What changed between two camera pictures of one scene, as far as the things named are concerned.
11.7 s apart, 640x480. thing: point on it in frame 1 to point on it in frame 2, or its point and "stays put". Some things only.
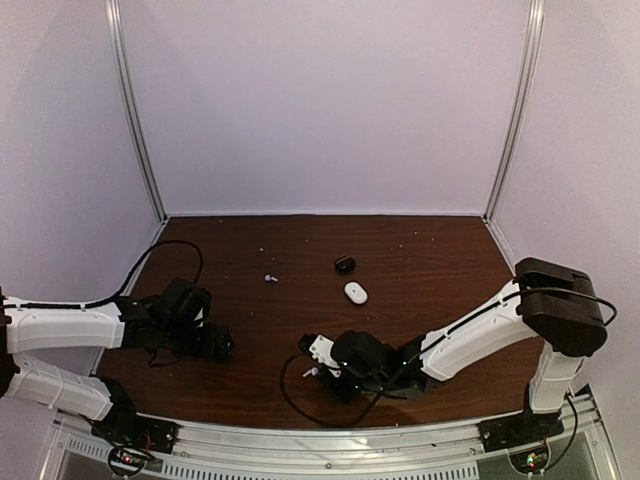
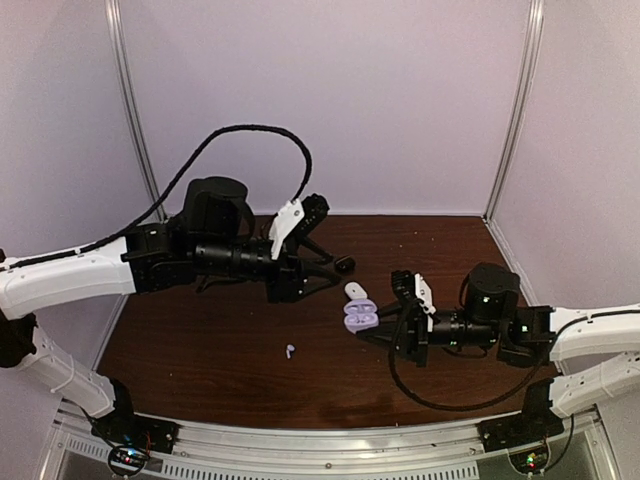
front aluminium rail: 445,452 stays put
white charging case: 356,292 stays put
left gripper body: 204,347 to 285,280
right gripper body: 345,394 to 417,347
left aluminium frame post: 114,17 stays put
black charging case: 345,264 stays put
